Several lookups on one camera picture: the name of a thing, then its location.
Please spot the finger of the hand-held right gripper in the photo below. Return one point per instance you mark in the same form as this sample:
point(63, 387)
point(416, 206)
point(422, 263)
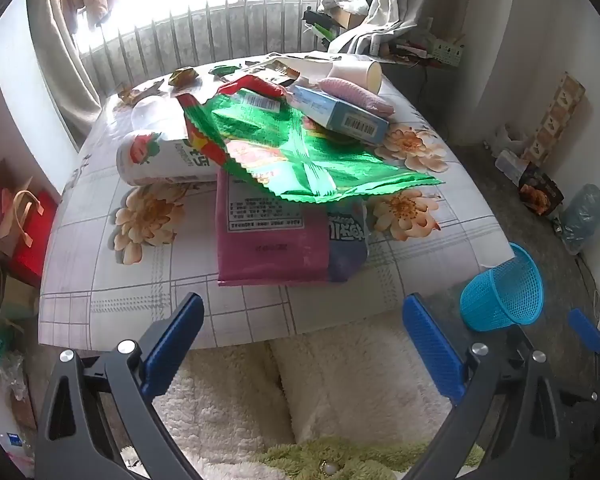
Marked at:
point(585, 330)

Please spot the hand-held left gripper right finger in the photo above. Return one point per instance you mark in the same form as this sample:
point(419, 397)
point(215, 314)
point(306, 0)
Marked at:
point(430, 350)

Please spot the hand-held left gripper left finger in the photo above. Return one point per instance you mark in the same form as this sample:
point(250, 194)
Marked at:
point(175, 345)

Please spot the blue plastic mesh basket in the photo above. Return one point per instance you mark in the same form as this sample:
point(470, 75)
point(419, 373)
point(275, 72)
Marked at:
point(505, 295)

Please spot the pink orange chip bag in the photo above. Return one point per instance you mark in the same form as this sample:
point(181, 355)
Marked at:
point(270, 245)

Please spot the strawberry milk bottle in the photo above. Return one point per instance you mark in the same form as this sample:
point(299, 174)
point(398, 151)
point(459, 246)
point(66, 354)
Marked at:
point(150, 160)

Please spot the green foil snack bag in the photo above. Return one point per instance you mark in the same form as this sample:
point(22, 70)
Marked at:
point(300, 155)

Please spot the large blue water jug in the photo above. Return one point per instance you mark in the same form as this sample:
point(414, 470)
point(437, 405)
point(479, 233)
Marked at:
point(585, 217)

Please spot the dark snack bag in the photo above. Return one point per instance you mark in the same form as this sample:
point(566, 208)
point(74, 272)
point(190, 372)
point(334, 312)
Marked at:
point(540, 190)

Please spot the red box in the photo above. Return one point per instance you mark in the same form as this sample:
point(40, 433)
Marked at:
point(35, 240)

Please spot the green plastic bag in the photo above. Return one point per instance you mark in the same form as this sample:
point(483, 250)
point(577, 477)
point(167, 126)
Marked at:
point(0, 345)

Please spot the clear plastic container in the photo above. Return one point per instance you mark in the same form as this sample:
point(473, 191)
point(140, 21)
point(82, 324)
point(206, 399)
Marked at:
point(510, 167)

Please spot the patterned cardboard tube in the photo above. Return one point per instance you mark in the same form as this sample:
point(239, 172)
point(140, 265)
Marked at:
point(560, 115)

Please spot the blue white carton box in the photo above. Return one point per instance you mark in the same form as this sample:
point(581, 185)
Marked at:
point(330, 110)

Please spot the pink sausage-shaped item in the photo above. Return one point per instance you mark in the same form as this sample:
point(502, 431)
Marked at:
point(360, 92)

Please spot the crumpled gold snack wrapper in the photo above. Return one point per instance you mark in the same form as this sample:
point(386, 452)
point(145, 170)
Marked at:
point(185, 76)

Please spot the small green snack packet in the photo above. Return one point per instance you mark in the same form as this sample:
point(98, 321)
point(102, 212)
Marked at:
point(225, 70)

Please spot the white paper cup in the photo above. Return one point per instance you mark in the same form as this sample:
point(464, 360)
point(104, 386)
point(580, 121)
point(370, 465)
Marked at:
point(355, 72)

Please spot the white power strip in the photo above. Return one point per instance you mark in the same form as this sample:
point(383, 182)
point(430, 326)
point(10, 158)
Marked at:
point(447, 50)

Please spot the metal balcony railing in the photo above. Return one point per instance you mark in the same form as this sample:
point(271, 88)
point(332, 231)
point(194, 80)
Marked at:
point(205, 40)

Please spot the beige curtain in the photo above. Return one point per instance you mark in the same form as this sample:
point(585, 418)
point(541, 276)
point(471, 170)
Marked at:
point(60, 60)

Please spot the brown cardboard box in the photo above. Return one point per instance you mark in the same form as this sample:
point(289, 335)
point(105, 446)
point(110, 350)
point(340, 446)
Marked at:
point(350, 17)

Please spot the black and green object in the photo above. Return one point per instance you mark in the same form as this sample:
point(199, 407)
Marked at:
point(320, 22)

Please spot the grey curtain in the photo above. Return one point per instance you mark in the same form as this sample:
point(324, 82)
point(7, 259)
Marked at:
point(390, 5)

